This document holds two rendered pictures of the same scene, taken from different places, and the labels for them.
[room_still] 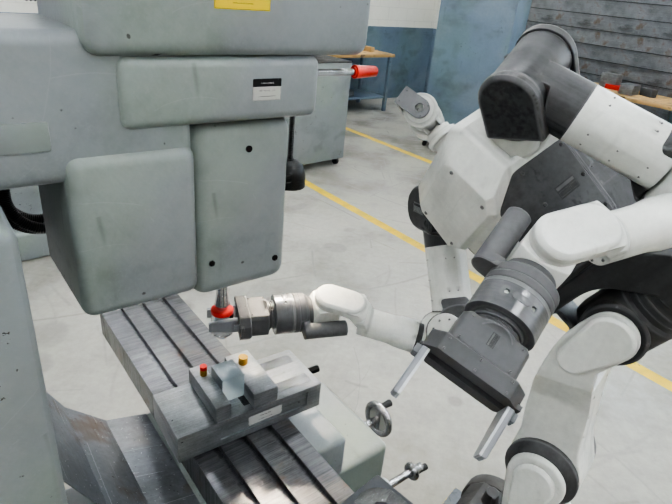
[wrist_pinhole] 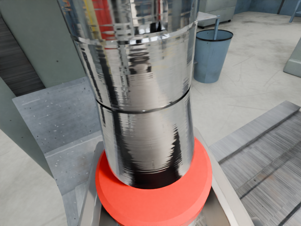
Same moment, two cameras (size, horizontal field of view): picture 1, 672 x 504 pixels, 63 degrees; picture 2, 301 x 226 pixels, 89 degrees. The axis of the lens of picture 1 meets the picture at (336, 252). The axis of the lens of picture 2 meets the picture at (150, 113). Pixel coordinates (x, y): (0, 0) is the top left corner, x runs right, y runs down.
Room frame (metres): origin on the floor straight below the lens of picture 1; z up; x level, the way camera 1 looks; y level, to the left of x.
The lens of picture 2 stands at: (0.98, 0.19, 1.26)
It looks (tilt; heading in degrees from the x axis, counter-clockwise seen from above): 42 degrees down; 105
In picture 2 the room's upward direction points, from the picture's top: 6 degrees counter-clockwise
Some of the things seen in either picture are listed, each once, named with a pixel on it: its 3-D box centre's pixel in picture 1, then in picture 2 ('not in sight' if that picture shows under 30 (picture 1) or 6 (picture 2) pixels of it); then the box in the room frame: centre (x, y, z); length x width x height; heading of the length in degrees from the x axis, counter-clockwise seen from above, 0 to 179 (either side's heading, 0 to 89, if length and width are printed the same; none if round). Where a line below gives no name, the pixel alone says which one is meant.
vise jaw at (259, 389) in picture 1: (250, 377); not in sight; (0.98, 0.17, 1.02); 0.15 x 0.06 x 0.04; 38
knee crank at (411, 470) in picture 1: (402, 477); not in sight; (1.20, -0.27, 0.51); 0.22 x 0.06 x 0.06; 130
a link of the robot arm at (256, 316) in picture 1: (264, 316); not in sight; (0.99, 0.14, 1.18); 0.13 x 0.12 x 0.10; 18
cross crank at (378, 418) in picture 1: (369, 423); not in sight; (1.29, -0.16, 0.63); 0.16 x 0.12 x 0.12; 130
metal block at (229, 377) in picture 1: (227, 380); not in sight; (0.95, 0.21, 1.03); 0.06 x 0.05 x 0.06; 38
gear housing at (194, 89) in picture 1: (197, 76); not in sight; (0.94, 0.26, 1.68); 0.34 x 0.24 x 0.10; 130
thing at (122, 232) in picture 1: (115, 207); not in sight; (0.84, 0.38, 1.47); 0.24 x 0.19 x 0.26; 40
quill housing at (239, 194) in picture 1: (219, 191); not in sight; (0.96, 0.23, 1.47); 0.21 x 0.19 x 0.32; 40
